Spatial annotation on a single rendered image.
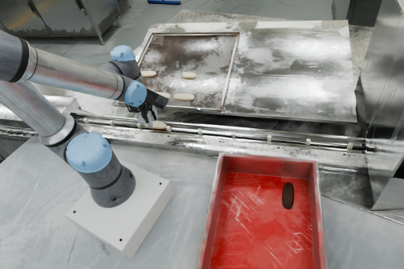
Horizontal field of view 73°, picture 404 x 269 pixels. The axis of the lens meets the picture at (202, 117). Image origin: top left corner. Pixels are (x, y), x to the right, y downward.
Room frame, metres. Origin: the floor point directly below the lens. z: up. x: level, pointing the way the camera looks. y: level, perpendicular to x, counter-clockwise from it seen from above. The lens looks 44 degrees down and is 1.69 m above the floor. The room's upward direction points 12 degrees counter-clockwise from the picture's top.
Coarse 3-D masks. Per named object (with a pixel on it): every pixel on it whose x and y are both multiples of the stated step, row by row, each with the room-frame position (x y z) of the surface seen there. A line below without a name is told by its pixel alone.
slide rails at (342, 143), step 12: (96, 120) 0.99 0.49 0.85; (108, 120) 0.97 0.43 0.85; (120, 120) 0.96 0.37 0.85; (156, 132) 0.83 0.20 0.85; (168, 132) 0.82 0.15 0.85; (204, 132) 0.78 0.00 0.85; (216, 132) 0.76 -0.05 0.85; (228, 132) 0.75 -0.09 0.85; (240, 132) 0.73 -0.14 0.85; (276, 144) 0.64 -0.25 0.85; (288, 144) 0.63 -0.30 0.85; (336, 144) 0.58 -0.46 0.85; (360, 144) 0.56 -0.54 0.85
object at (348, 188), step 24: (360, 48) 1.16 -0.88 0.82; (168, 120) 0.92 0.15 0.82; (192, 120) 0.89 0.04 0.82; (216, 120) 0.86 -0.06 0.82; (240, 120) 0.83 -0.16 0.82; (264, 120) 0.80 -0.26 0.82; (288, 120) 0.77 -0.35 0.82; (336, 192) 0.42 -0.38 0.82; (360, 192) 0.40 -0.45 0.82; (384, 216) 0.31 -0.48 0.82
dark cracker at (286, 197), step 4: (284, 184) 0.48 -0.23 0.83; (288, 184) 0.47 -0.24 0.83; (292, 184) 0.47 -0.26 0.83; (284, 188) 0.46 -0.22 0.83; (288, 188) 0.46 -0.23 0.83; (292, 188) 0.46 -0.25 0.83; (284, 192) 0.45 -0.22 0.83; (288, 192) 0.45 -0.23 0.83; (292, 192) 0.44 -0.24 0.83; (284, 196) 0.43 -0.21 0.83; (288, 196) 0.43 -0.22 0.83; (292, 196) 0.43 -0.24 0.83; (284, 200) 0.42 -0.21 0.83; (288, 200) 0.42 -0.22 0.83; (292, 200) 0.42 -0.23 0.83; (284, 204) 0.41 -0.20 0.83; (288, 204) 0.41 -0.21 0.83; (292, 204) 0.40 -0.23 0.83; (288, 208) 0.39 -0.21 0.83
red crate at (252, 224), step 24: (240, 192) 0.49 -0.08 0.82; (264, 192) 0.47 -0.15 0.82; (240, 216) 0.40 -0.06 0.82; (264, 216) 0.39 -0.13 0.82; (288, 216) 0.37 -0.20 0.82; (216, 240) 0.34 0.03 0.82; (240, 240) 0.33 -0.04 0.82; (264, 240) 0.32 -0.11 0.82; (288, 240) 0.30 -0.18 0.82; (312, 240) 0.29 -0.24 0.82; (216, 264) 0.28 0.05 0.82; (240, 264) 0.26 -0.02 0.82; (264, 264) 0.25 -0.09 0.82; (288, 264) 0.24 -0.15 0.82; (312, 264) 0.23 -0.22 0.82
